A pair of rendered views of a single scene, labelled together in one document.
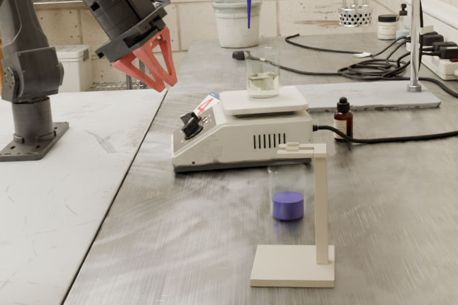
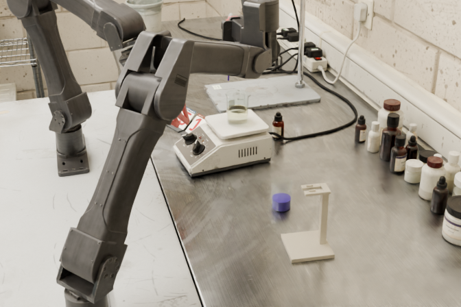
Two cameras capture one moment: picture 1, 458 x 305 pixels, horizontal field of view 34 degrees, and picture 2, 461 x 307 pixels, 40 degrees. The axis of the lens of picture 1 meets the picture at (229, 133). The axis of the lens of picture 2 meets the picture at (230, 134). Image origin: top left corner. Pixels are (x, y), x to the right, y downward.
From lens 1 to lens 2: 0.54 m
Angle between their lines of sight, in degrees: 19
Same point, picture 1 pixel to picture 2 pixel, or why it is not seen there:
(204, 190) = (219, 191)
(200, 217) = (232, 214)
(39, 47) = (77, 94)
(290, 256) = (303, 240)
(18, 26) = (63, 81)
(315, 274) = (323, 251)
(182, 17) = not seen: outside the picture
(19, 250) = (140, 253)
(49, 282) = (178, 275)
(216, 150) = (217, 161)
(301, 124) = (266, 140)
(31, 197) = not seen: hidden behind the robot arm
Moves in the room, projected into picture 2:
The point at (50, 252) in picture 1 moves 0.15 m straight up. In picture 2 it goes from (161, 253) to (156, 182)
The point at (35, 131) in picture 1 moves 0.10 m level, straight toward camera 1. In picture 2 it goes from (75, 149) to (92, 166)
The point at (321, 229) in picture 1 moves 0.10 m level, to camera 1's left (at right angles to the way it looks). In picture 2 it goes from (323, 227) to (272, 238)
